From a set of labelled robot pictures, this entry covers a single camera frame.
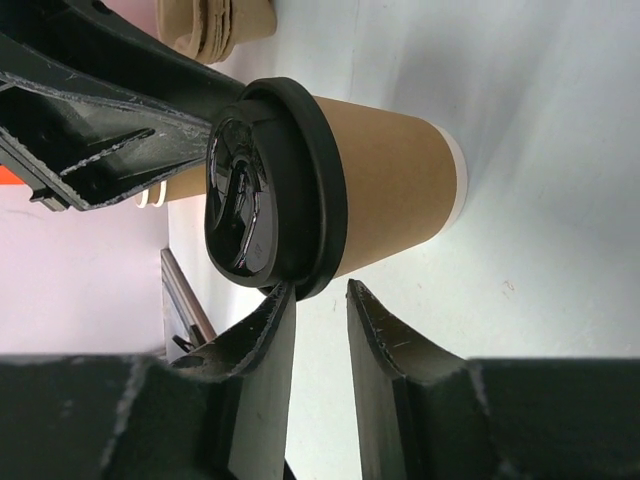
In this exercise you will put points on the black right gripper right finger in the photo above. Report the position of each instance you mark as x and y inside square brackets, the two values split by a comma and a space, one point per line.
[425, 413]

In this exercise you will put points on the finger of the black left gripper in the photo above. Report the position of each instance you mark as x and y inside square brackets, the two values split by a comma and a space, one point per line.
[104, 45]
[82, 142]

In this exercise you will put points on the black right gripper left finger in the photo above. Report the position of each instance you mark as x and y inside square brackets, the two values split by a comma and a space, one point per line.
[219, 412]

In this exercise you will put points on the stack of brown paper cups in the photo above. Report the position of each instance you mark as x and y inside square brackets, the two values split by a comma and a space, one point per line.
[189, 183]

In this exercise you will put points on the black cup lid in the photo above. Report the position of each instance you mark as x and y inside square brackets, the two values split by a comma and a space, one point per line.
[276, 205]

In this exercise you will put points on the brown paper cup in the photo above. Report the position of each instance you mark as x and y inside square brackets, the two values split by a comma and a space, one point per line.
[406, 180]

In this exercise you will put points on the brown pulp cup carrier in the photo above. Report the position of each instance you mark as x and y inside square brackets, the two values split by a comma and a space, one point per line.
[207, 31]

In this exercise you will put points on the orange paper bag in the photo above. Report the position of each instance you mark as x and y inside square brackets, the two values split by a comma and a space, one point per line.
[8, 178]

